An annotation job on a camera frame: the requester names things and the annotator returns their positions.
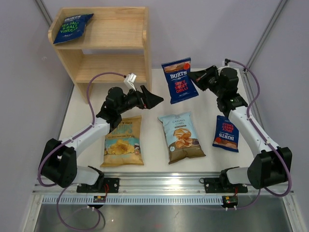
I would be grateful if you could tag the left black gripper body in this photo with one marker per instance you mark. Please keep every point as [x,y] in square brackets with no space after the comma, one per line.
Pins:
[133,100]

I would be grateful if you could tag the blue sea salt vinegar bag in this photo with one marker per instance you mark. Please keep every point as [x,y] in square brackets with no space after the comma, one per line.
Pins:
[72,28]

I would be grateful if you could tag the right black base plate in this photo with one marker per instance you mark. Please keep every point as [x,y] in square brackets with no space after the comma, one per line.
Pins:
[214,185]

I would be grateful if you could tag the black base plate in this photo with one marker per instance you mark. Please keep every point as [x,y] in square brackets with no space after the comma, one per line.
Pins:
[214,185]
[107,184]

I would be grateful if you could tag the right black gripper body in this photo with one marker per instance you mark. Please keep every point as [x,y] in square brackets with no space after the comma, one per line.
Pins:
[212,79]

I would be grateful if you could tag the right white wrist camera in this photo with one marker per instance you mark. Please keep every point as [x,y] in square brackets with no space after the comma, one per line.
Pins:
[226,63]

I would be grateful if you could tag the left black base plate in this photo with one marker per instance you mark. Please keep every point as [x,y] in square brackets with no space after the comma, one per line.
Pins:
[107,184]

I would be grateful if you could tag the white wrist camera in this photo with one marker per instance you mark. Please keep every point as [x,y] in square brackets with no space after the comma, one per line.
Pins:
[226,63]
[130,80]

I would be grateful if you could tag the light blue cassava chips bag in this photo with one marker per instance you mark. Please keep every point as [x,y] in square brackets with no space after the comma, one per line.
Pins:
[181,137]

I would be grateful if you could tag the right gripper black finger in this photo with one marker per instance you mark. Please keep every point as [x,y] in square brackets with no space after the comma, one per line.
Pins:
[200,82]
[198,74]

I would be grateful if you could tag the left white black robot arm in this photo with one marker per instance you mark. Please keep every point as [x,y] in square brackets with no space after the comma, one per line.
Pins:
[58,166]

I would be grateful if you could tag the yellow kettle cooked chips bag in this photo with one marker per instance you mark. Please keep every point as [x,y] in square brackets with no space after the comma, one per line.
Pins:
[122,145]

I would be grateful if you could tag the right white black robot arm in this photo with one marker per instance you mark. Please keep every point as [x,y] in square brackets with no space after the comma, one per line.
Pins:
[271,164]

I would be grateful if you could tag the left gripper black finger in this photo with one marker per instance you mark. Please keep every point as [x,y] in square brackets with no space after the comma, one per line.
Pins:
[152,100]
[146,94]

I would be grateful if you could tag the blue spicy sweet chilli bag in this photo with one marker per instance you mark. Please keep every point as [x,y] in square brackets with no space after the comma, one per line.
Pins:
[180,86]

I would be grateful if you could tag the wooden two-tier shelf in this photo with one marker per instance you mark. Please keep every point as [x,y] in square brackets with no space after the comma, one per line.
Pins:
[116,39]

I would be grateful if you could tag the white slotted cable duct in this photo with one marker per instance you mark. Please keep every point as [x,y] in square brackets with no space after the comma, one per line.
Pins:
[135,200]

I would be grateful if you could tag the aluminium mounting rail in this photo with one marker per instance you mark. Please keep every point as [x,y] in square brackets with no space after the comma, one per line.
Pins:
[151,184]

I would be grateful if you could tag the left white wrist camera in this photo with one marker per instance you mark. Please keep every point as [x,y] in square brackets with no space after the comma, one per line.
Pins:
[130,80]

